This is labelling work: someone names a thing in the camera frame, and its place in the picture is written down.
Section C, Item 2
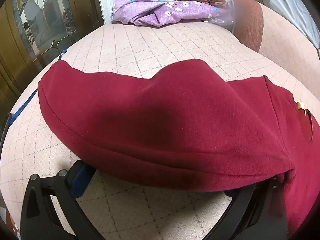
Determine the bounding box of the dark red garment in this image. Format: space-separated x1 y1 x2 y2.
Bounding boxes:
37 59 320 240

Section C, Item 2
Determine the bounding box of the pink quilted bed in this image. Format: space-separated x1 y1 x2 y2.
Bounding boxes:
0 2 320 240

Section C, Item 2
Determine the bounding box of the reddish brown cushion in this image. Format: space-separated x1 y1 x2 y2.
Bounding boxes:
232 0 264 53

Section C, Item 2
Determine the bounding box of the grey blue cloth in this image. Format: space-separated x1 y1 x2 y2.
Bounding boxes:
259 0 320 50

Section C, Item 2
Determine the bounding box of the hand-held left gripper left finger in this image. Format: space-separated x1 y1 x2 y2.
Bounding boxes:
20 159 105 240

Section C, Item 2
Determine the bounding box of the wooden door with stained glass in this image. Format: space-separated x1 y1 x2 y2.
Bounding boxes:
0 0 104 103

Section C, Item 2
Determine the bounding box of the clear plastic bag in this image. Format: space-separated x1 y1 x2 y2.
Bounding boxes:
207 0 237 28

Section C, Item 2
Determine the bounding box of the blue strap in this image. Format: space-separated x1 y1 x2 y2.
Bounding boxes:
9 49 68 126

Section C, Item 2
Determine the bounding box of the purple floral cloth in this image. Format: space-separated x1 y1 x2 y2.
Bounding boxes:
111 0 234 27

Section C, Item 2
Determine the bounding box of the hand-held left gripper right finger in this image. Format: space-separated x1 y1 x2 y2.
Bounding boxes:
207 176 288 240

